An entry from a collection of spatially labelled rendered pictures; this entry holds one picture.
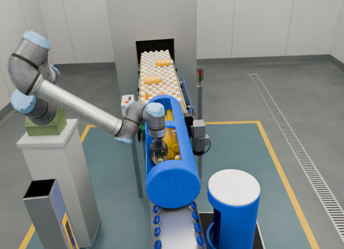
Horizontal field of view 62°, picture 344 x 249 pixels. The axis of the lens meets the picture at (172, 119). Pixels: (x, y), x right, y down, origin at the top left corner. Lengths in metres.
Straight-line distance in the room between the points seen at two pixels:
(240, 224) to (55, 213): 1.12
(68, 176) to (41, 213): 1.49
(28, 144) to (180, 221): 1.14
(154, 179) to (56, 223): 0.79
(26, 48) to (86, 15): 5.16
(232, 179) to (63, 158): 1.15
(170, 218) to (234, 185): 0.39
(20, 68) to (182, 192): 0.96
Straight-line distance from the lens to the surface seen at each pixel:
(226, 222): 1.63
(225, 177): 1.67
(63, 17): 6.66
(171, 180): 1.47
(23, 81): 1.35
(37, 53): 1.38
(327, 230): 2.99
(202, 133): 2.51
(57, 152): 2.11
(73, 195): 2.34
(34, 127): 2.16
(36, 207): 0.72
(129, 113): 1.50
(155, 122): 1.43
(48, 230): 0.77
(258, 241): 2.54
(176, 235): 1.53
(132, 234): 2.76
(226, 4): 6.22
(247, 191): 1.61
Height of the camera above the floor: 2.14
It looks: 30 degrees down
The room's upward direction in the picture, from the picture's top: 3 degrees counter-clockwise
